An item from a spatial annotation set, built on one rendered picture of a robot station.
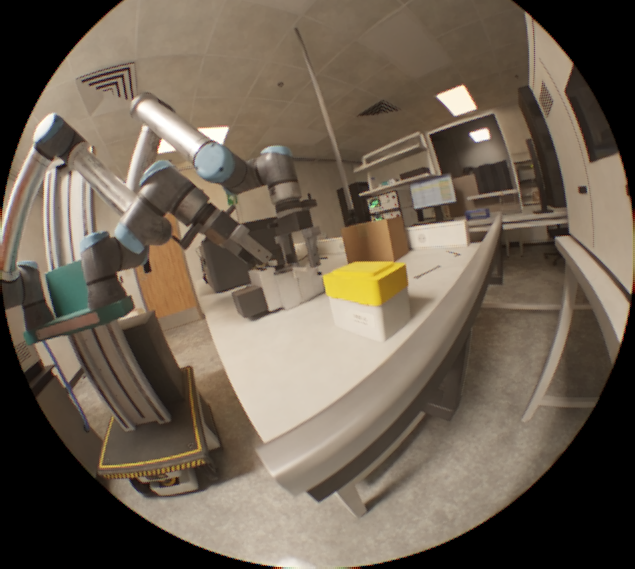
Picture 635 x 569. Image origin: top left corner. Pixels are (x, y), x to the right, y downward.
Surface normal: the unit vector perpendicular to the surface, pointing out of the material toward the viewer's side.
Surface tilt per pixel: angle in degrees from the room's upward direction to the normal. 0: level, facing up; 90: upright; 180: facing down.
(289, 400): 0
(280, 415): 0
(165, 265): 90
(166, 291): 90
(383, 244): 90
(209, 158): 94
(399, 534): 0
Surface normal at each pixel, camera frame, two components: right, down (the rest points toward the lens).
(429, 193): -0.80, 0.18
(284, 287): 0.61, -0.06
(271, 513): -0.22, -0.97
